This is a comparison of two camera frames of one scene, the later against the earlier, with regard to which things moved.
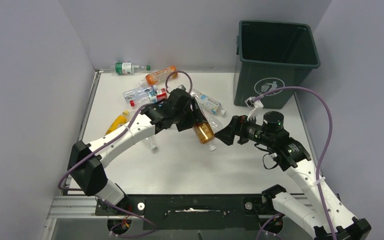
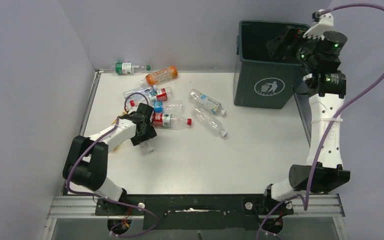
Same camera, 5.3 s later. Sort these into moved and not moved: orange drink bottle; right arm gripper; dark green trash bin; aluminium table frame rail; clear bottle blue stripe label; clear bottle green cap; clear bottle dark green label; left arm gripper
Moved: right arm gripper; left arm gripper; clear bottle dark green label
Not moved: aluminium table frame rail; dark green trash bin; clear bottle green cap; clear bottle blue stripe label; orange drink bottle
